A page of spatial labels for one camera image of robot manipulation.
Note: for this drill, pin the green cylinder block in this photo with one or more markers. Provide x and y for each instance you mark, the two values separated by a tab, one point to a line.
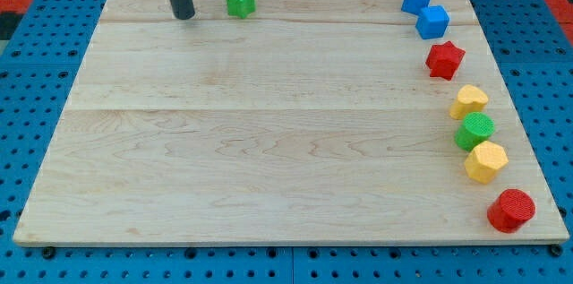
476	127

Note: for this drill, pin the blue cube block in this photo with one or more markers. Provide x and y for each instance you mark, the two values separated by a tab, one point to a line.
432	22

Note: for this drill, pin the red cylinder block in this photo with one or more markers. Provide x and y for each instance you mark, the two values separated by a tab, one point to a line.
511	210

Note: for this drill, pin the yellow hexagon block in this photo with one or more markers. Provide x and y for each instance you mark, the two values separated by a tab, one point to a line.
485	161

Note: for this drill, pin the yellow heart block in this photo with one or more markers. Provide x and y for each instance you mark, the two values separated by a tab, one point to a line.
468	100

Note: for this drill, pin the light wooden board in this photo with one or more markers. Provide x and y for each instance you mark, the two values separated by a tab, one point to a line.
309	123

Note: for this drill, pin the red star block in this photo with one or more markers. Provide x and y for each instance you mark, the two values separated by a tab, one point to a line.
444	60

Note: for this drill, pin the green star block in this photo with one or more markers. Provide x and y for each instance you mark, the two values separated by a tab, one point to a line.
241	8

